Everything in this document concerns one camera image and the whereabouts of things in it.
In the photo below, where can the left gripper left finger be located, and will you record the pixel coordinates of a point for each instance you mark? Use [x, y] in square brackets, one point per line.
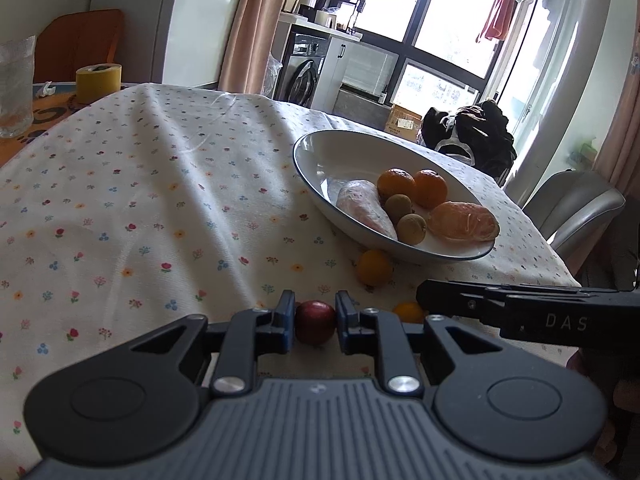
[248, 335]

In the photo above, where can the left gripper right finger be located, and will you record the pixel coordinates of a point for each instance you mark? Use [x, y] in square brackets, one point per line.
[391, 344]

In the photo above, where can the red plum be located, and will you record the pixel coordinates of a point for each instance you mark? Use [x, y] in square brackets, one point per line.
[314, 322]

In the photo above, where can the small kumquat orange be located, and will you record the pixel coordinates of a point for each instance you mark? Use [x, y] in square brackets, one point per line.
[374, 268]

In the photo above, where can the brown kiwi fruit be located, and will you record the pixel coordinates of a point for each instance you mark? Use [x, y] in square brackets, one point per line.
[398, 206]

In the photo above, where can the large peeled pomelo segment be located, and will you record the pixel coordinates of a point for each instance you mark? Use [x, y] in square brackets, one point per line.
[359, 199]

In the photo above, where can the large orange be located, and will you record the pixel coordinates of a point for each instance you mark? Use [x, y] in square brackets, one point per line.
[395, 181]

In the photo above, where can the white kitchen cabinet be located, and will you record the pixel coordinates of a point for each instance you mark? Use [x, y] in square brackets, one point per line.
[334, 67]

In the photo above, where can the grey leather chair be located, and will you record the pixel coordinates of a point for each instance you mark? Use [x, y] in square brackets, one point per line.
[571, 206]

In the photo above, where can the floral white tablecloth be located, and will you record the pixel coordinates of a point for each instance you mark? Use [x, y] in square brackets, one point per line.
[158, 202]

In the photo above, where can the right pink curtain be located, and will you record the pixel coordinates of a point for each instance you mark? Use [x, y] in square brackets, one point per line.
[618, 158]

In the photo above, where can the pink curtain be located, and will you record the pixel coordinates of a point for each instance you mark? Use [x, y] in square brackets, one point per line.
[248, 47]
[618, 158]

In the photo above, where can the white plate dark rim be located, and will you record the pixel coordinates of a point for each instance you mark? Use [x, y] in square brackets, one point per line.
[326, 160]

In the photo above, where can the cardboard box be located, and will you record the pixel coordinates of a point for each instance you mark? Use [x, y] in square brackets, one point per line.
[403, 123]

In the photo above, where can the black clothes pile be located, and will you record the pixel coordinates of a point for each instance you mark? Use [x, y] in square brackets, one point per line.
[476, 135]

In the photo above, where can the grey washing machine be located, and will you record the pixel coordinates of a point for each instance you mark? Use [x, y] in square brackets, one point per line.
[304, 56]

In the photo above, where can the yellow tape roll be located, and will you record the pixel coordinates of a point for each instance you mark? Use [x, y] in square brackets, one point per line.
[93, 82]

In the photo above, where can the red hanging towel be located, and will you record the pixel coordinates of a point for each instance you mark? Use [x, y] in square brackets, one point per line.
[498, 21]

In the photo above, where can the orange chair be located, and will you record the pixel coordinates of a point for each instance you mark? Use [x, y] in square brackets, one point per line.
[76, 40]

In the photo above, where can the white refrigerator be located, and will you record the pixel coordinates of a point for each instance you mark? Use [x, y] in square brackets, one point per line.
[143, 41]

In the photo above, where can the textured drinking glass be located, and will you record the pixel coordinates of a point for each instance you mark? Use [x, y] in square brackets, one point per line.
[16, 75]

